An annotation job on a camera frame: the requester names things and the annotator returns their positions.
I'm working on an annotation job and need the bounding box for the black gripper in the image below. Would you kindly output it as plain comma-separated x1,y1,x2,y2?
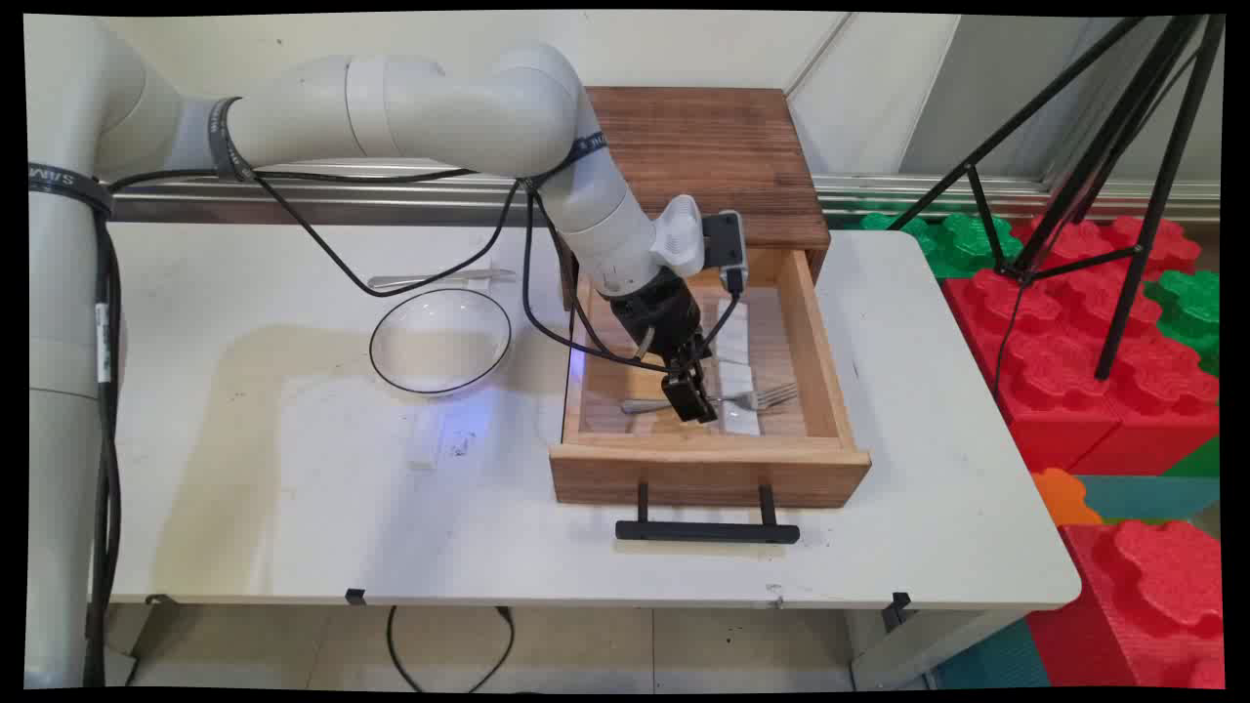
610,268,722,425

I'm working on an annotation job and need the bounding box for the silver table knife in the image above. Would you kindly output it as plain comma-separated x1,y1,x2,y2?
367,268,519,290

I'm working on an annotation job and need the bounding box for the silver fork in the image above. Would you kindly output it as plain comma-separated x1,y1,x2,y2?
620,383,800,416

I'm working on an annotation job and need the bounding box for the light wooden drawer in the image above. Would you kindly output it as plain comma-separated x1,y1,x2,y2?
549,244,872,510

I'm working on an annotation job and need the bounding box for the dark wooden drawer cabinet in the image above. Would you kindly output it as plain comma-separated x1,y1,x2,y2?
557,86,832,311

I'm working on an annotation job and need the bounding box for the white plate with black rim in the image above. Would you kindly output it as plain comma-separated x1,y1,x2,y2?
368,287,514,398

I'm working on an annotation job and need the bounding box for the green foam block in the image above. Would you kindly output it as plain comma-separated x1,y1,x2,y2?
1143,270,1222,377
859,212,1021,280

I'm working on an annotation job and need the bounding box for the white table leg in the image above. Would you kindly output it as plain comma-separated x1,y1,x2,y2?
846,610,1026,692

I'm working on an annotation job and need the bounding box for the orange foam piece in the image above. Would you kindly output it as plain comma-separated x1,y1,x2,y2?
1032,469,1104,528

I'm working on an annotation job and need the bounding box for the black tripod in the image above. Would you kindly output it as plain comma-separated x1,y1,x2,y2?
887,15,1227,382

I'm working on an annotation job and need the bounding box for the black drawer handle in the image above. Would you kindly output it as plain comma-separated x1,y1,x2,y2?
615,483,802,545

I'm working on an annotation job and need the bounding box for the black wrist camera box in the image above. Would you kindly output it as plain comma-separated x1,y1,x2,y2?
701,210,751,294

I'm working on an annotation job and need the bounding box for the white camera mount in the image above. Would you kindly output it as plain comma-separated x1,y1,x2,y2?
651,194,706,278

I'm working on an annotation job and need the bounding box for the black camera cable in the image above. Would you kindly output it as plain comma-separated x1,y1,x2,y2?
521,181,745,373

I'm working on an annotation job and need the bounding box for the metal wall rail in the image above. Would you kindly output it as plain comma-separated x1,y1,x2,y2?
107,156,1222,226

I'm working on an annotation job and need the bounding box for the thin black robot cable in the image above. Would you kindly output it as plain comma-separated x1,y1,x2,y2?
107,168,519,298

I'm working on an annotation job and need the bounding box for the black floor cable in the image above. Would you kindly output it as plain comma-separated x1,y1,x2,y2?
386,605,516,694

